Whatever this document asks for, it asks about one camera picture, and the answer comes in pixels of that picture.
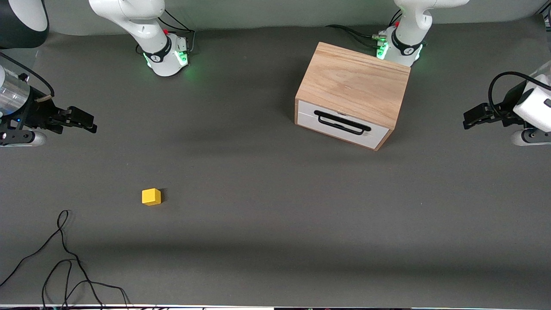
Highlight yellow cube block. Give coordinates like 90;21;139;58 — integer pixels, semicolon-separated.
142;188;162;206

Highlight white-front drawer with black handle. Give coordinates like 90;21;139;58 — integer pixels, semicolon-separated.
297;99;393;150

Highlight wooden drawer cabinet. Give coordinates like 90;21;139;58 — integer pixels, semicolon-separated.
294;41;412;152

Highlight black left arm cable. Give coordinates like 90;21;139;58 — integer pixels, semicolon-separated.
488;71;551;124

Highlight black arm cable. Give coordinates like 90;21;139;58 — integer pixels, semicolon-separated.
0;51;56;98
488;71;551;124

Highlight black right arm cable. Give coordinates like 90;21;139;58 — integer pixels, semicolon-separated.
0;51;56;98

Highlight thin black loose cable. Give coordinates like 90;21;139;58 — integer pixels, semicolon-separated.
0;210;132;310

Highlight black right arm base cables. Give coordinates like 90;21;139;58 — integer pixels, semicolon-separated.
136;9;197;55

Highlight black arm base cables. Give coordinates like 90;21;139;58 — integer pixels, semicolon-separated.
136;9;197;55
325;9;403;49

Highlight black left arm base cables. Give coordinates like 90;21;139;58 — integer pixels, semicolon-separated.
325;9;403;49

